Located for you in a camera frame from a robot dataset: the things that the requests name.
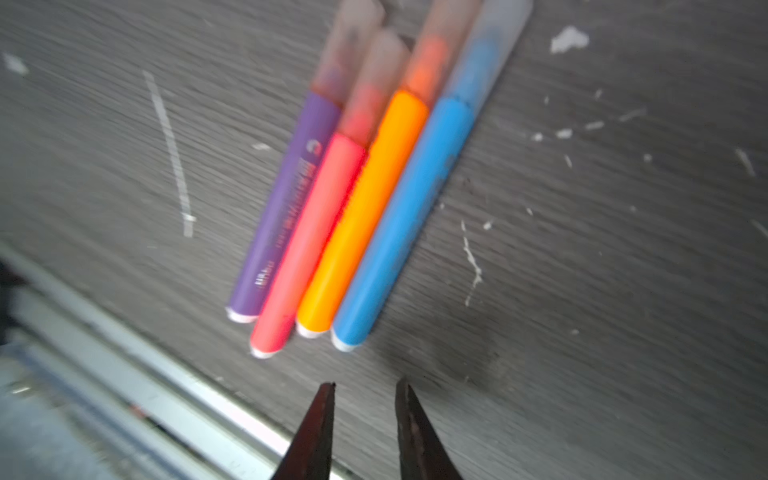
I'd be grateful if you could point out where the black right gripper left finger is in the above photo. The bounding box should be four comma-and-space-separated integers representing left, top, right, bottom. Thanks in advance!
271, 382, 336, 480

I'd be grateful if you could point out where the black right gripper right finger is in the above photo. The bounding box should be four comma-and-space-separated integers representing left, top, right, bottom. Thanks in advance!
395, 378, 462, 480

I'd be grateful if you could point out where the pink red marker pen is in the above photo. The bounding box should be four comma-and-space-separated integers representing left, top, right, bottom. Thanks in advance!
250, 28, 410, 359

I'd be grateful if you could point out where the blue marker pen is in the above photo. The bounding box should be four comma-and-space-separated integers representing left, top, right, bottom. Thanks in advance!
331, 0, 534, 352

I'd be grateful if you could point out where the orange marker pen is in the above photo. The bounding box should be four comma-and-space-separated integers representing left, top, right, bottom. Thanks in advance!
296, 0, 481, 338

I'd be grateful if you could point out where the purple marker pen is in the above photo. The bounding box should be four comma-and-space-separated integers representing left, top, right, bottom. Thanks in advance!
226, 1, 385, 323

